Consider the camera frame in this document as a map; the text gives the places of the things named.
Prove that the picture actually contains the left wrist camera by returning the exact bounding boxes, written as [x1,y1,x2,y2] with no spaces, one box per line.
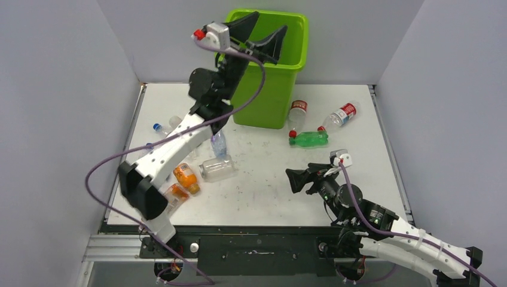
[191,22,231,52]

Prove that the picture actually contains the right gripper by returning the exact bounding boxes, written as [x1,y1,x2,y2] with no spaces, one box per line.
[285,163,346,221]

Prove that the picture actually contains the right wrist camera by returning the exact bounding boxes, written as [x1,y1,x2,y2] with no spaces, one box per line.
[329,149,353,167]

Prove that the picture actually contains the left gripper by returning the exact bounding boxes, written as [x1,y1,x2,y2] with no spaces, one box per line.
[216,11,283,100]

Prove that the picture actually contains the red label bottle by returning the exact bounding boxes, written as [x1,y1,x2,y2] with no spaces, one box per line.
[317,101,360,133]
[287,100,308,138]

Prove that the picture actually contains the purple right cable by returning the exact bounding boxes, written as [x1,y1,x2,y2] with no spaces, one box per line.
[337,164,498,287]

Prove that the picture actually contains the clear jar silver lid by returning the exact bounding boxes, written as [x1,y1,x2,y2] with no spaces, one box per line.
[198,154,236,182]

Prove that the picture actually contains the green plastic bin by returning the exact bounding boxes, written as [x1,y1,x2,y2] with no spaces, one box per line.
[233,10,309,129]

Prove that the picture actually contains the blue label water bottle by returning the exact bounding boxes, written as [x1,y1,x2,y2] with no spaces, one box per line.
[152,123,170,138]

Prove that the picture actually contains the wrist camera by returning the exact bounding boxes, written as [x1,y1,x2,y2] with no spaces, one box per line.
[191,22,231,52]
[329,149,353,167]

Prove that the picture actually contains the flat orange label bottle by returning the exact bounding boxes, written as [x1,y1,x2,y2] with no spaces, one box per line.
[163,183,190,215]

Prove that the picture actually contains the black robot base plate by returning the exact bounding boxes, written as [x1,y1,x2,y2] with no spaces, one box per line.
[138,225,377,278]

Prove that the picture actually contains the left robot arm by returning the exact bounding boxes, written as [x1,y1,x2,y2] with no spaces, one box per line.
[118,11,288,258]

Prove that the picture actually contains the small orange label bottle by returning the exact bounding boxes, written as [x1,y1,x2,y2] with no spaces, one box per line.
[173,163,200,195]

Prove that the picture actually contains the green plastic bottle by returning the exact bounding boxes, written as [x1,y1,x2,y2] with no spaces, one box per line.
[288,131,329,148]

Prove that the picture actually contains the crushed purple label clear bottle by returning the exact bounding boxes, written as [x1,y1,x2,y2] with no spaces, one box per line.
[210,130,227,158]

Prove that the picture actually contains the coffee bottle green cap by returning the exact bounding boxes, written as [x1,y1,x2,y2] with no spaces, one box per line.
[169,116,182,130]

